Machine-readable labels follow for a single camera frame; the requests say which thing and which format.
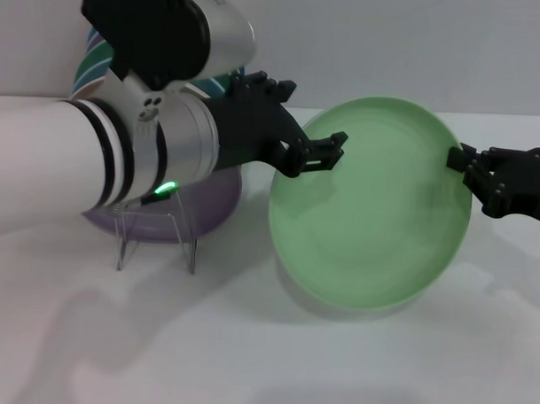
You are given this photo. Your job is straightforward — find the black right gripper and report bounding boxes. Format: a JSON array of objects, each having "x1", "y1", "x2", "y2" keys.
[{"x1": 443, "y1": 143, "x2": 540, "y2": 227}]

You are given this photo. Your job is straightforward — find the light green plate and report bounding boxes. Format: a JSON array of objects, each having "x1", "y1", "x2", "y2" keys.
[{"x1": 264, "y1": 92, "x2": 477, "y2": 328}]

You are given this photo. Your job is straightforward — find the light blue plate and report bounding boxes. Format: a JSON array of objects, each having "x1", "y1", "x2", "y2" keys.
[{"x1": 73, "y1": 58, "x2": 112, "y2": 89}]

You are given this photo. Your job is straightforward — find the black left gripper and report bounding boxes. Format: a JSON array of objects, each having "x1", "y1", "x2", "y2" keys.
[{"x1": 199, "y1": 67, "x2": 352, "y2": 182}]

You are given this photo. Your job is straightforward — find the grey lavender plate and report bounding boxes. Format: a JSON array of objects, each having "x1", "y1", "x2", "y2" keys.
[{"x1": 85, "y1": 27, "x2": 106, "y2": 53}]

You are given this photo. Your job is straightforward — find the purple plate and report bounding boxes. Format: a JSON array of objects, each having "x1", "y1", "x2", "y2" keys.
[{"x1": 80, "y1": 159, "x2": 246, "y2": 247}]

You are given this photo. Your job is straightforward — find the clear acrylic plate rack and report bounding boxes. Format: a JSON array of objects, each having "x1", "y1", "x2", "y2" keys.
[{"x1": 112, "y1": 190, "x2": 200, "y2": 275}]

